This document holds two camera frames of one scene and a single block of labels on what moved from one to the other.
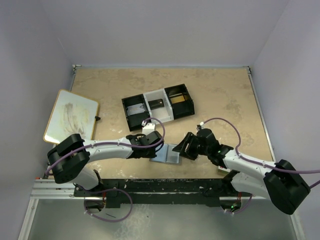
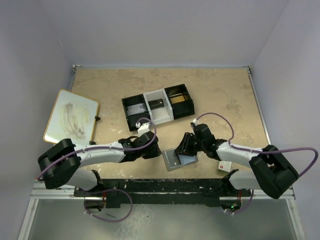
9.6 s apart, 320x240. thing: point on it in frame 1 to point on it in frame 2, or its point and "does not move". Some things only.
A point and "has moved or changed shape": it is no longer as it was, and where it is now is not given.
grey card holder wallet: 166,155 has moved or changed shape
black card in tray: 156,104 does not move
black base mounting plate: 161,192 does not move
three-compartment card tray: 166,104 does not move
